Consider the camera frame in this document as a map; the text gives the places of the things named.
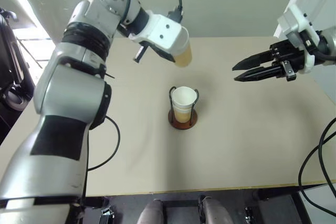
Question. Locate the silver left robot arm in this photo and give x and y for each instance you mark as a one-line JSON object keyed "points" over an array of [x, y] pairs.
{"points": [[65, 95]]}

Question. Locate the black equipment stand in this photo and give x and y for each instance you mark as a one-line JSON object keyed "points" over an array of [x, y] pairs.
{"points": [[10, 58]]}

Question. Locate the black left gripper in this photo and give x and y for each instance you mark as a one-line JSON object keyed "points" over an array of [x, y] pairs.
{"points": [[162, 52]]}

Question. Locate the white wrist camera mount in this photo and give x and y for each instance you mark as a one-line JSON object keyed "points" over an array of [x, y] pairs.
{"points": [[296, 22], [165, 31]]}

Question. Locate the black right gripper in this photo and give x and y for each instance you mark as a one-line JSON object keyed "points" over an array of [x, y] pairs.
{"points": [[284, 53]]}

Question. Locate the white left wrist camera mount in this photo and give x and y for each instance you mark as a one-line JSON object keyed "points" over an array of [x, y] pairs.
{"points": [[165, 31]]}

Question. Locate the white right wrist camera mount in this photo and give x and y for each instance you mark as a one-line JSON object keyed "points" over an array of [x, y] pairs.
{"points": [[296, 22]]}

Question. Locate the grey rounded shape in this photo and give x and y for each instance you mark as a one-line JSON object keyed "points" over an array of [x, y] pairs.
{"points": [[151, 213], [216, 212]]}

